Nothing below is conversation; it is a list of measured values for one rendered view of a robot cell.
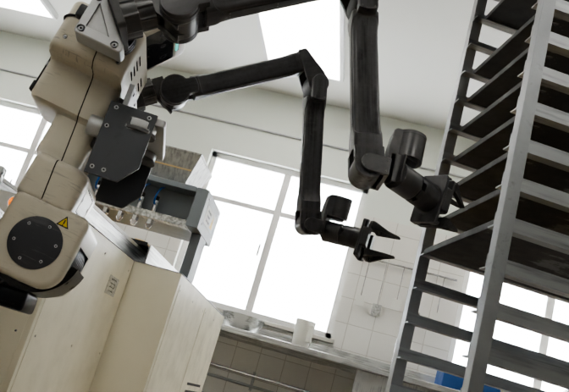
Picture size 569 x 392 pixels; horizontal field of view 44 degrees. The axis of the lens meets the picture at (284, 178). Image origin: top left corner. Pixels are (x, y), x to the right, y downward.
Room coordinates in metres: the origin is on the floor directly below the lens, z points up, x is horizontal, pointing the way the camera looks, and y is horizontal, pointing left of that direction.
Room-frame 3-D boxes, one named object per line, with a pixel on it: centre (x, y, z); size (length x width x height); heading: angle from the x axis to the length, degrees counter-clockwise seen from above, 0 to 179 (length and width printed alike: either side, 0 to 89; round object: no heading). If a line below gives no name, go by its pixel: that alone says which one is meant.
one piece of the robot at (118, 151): (1.50, 0.36, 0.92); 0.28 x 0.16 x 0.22; 6
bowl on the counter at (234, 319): (5.35, 0.00, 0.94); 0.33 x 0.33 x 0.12
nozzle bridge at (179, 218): (2.88, 0.60, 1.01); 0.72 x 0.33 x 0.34; 82
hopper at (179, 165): (2.88, 0.60, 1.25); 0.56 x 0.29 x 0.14; 82
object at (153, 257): (3.32, 0.33, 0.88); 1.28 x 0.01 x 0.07; 172
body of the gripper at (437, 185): (1.31, -0.27, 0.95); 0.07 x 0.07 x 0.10; 35
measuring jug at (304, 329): (5.13, -0.45, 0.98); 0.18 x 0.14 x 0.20; 31
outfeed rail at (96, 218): (2.97, 0.44, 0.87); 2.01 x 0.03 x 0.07; 172
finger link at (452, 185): (1.35, -0.33, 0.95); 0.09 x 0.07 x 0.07; 125
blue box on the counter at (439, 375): (5.05, -1.64, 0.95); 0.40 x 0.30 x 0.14; 83
